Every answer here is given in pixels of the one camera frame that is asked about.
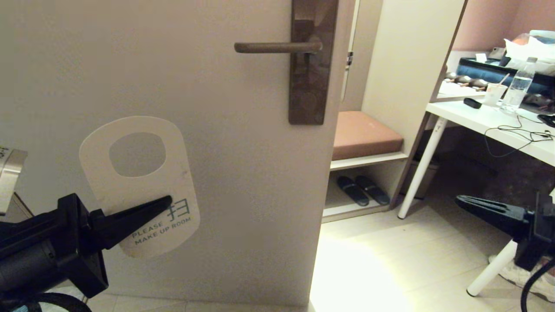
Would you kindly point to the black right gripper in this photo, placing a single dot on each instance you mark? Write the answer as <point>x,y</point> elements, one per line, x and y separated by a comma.
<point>542,234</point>

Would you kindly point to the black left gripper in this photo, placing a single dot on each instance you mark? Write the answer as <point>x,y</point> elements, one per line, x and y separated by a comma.
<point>52,247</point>

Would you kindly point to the light grey door hanger sign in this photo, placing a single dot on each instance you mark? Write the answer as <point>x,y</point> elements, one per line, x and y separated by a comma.
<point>130,190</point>

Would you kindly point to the beige wooden door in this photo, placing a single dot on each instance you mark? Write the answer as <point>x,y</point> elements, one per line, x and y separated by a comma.
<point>238,195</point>

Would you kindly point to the beige waste bin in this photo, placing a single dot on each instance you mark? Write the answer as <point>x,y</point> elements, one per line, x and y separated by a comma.
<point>431,177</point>

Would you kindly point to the white sneaker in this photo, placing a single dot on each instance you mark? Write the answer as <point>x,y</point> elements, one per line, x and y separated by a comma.
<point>542,286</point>

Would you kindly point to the white table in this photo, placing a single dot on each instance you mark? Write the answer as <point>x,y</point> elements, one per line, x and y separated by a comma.
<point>477,118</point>

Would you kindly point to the black flat gadget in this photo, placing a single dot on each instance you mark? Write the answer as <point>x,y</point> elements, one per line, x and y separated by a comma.
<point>547,121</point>

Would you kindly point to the small black remote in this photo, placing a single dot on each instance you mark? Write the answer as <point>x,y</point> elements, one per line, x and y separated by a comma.
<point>472,103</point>

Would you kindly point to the white paper cup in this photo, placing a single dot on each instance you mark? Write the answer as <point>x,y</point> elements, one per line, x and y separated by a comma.
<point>494,96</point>

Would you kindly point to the clear plastic water bottle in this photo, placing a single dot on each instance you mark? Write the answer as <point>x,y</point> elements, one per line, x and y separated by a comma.
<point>518,91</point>

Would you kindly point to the white paper sheet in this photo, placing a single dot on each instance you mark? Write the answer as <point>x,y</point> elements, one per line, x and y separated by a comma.
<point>455,92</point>

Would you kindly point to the wooden stir stick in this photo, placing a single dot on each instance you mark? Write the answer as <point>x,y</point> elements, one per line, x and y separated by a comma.
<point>503,80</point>

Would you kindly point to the brown glossy object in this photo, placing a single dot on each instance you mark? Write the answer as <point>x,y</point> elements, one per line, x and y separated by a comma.
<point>466,81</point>

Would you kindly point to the navy blue suitcase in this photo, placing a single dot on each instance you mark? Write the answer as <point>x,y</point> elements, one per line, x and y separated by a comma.
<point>481,71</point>

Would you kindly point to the brown bench cushion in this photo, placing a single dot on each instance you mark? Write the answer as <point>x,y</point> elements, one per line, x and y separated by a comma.
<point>364,136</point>

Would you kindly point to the white plastic bag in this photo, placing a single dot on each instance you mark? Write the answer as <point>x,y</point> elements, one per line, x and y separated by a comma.
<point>529,50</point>

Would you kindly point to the cream bench shelf unit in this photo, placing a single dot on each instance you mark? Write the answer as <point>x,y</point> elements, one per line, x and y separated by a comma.
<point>407,65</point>

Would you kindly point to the brown metal lock plate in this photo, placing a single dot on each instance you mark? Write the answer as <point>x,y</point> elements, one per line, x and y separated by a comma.
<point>312,65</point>

